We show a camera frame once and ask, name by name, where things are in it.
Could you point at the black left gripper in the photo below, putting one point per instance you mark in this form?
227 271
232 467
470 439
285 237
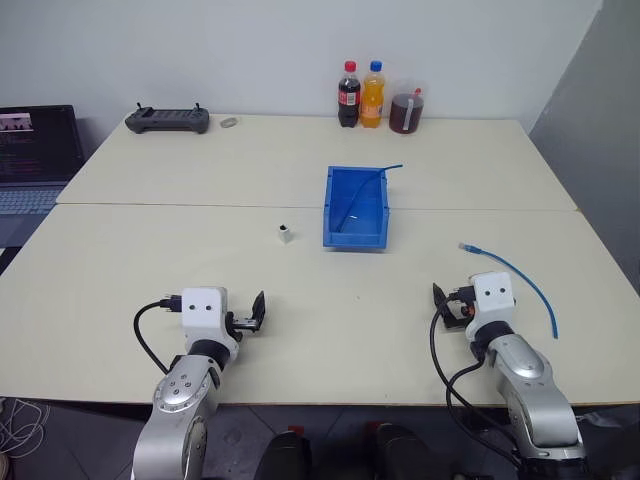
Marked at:
241 325

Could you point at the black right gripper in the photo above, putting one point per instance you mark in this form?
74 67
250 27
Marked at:
457 310

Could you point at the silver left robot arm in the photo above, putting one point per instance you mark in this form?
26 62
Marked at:
182 395

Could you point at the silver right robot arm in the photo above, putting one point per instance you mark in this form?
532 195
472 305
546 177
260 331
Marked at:
535 385

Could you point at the small white adapter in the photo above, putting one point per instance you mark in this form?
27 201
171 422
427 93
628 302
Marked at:
285 235

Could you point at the blue plastic bin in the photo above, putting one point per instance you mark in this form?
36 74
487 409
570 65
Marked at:
356 210

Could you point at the dark rounded shape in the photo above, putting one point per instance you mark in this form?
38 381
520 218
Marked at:
285 457
405 452

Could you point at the clear jug with dark liquid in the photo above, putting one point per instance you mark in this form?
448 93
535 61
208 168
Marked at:
406 112

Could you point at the small clear tape roll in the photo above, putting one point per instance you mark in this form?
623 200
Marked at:
229 122

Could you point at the orange soda bottle, blue cap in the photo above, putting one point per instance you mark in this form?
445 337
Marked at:
372 100

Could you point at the dark grey handheld controller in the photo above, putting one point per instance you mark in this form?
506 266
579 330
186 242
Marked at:
167 120

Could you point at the cola bottle with red cap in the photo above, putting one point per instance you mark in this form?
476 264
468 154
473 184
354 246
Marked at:
349 97

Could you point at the open black laptop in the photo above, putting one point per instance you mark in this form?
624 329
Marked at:
35 160

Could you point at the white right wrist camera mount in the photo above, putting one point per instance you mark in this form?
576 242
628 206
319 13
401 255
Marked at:
492 300

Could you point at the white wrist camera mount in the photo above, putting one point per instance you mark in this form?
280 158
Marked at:
492 300
202 312

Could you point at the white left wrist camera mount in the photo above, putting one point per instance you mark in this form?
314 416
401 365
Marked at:
202 312

